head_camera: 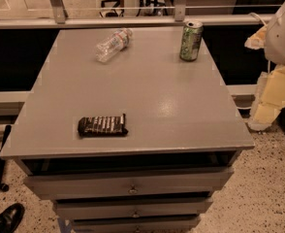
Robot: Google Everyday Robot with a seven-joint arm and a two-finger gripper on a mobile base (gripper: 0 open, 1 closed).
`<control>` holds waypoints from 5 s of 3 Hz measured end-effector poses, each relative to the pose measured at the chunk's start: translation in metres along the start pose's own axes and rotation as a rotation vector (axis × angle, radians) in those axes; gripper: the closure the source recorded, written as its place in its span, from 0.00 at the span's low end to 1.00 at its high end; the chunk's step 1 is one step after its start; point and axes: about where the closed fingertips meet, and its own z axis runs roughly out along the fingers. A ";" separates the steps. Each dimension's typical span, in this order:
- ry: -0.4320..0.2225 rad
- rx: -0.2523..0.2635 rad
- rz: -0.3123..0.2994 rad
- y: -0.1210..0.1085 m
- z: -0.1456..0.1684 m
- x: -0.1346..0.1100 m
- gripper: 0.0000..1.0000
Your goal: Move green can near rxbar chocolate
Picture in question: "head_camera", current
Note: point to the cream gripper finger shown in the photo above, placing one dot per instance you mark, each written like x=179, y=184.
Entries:
x=257, y=40
x=269, y=99

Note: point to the green soda can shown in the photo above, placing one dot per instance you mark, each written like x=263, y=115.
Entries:
x=191, y=40

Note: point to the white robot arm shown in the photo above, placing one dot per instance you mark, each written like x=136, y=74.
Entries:
x=275, y=40

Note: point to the black rxbar chocolate wrapper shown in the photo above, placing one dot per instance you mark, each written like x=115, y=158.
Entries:
x=102, y=126

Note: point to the grey drawer cabinet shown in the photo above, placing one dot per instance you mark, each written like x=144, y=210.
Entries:
x=179, y=115

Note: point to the middle grey drawer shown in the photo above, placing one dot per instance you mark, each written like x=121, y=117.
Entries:
x=134, y=208

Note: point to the grey drawer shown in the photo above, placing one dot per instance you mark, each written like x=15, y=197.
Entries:
x=134, y=208
x=118, y=184
x=135, y=225

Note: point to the clear plastic water bottle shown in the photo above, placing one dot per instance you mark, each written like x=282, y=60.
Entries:
x=116, y=42

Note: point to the black office chair base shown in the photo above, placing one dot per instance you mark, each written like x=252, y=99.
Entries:
x=133, y=8

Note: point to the bottom grey drawer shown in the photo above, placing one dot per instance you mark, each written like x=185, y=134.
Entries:
x=135, y=225

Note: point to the top grey drawer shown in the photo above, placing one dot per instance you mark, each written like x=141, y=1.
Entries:
x=118, y=184

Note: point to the black pole on floor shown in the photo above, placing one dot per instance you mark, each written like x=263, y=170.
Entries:
x=4, y=187

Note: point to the black leather shoe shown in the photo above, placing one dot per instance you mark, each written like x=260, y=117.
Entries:
x=11, y=218

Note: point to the metal railing frame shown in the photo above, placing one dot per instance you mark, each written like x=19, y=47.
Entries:
x=32, y=14

